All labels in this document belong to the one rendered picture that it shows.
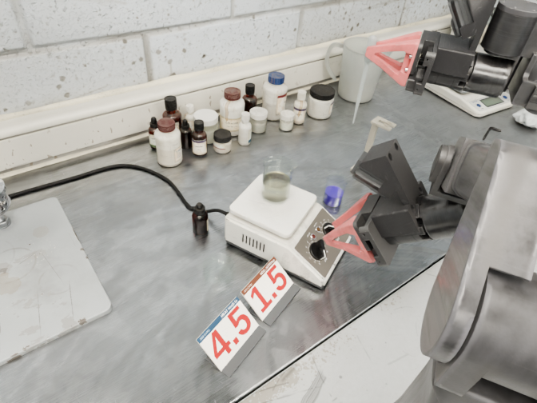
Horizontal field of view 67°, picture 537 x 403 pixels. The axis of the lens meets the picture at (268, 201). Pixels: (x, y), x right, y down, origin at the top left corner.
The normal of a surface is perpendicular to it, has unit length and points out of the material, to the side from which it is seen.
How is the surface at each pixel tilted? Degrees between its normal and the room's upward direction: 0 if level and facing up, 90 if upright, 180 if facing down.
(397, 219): 90
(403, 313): 0
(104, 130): 90
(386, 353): 0
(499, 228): 36
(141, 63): 90
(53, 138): 90
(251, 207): 0
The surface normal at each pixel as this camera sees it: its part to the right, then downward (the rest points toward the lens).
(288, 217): 0.08, -0.73
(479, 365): -0.39, 0.61
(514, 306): -0.08, -0.43
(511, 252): -0.16, -0.24
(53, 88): 0.59, 0.58
